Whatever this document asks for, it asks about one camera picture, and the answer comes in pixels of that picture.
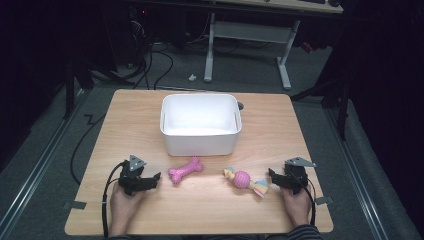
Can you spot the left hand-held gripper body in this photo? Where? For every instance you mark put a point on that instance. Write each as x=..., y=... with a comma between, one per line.
x=131, y=180

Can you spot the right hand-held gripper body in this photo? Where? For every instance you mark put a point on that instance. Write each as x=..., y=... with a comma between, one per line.
x=296, y=175

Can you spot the pink spiky bone toy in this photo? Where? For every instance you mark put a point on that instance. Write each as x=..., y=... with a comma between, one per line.
x=185, y=171

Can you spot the white plastic bin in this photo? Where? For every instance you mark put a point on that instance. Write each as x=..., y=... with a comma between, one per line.
x=200, y=140

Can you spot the person's left hand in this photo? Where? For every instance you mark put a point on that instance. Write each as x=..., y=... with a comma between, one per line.
x=123, y=206

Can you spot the person's right hand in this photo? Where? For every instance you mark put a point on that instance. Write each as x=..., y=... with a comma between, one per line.
x=298, y=208

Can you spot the grey tape piece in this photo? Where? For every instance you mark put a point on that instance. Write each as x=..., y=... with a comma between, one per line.
x=75, y=205
x=324, y=200

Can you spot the black stand legs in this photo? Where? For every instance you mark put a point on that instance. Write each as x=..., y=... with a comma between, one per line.
x=69, y=90
x=343, y=106

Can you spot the white scrap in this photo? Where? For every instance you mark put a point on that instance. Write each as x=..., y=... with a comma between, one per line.
x=192, y=77

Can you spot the small red object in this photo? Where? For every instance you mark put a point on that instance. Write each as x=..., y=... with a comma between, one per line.
x=307, y=47

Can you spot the metal floor rail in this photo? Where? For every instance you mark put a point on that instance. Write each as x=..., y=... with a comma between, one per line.
x=356, y=173
x=40, y=160

